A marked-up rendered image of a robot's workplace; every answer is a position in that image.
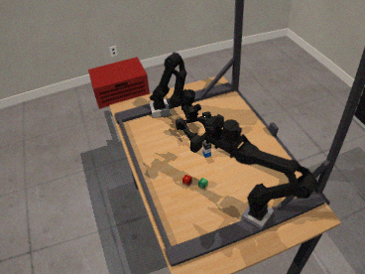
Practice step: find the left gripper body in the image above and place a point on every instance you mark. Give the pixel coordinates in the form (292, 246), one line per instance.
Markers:
(196, 143)

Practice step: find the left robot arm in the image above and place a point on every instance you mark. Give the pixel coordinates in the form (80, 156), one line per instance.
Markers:
(249, 154)

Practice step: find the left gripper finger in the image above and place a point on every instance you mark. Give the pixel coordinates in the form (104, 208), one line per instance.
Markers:
(201, 120)
(189, 134)

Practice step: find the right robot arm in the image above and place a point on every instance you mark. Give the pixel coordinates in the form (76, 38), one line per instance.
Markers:
(180, 95)

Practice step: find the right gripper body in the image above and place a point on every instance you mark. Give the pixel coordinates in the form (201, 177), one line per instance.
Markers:
(190, 119)

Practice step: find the red block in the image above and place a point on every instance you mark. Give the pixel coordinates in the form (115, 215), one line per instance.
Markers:
(186, 179)

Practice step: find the small green block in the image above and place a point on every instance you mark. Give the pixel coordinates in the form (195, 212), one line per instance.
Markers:
(203, 182)

